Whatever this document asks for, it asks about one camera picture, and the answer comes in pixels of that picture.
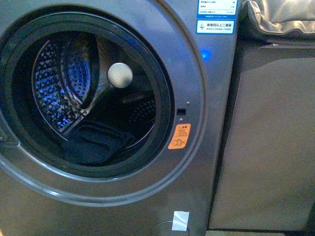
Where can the dark blue knit garment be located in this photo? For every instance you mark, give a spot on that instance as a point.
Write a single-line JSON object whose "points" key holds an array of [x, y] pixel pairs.
{"points": [[91, 143]]}

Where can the grey front-load washing machine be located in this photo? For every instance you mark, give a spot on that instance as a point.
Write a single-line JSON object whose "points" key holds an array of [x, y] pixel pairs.
{"points": [[38, 200]]}

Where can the orange warning sticker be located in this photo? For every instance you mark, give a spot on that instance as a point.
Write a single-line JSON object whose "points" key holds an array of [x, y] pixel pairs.
{"points": [[180, 136]]}

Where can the perforated steel drum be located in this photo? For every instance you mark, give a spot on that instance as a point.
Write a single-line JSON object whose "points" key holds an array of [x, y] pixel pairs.
{"points": [[75, 70]]}

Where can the grey rubber door gasket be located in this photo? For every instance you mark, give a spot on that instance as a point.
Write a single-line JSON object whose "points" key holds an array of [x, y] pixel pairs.
{"points": [[19, 46]]}

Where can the blue white info sticker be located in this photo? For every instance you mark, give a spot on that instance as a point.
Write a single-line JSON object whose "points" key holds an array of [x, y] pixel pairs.
{"points": [[215, 27]]}

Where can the white tape patch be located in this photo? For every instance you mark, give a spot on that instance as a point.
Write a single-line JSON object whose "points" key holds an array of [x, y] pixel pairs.
{"points": [[180, 220]]}

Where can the blue white energy label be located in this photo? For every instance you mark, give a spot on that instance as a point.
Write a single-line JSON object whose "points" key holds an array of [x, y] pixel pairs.
{"points": [[217, 9]]}

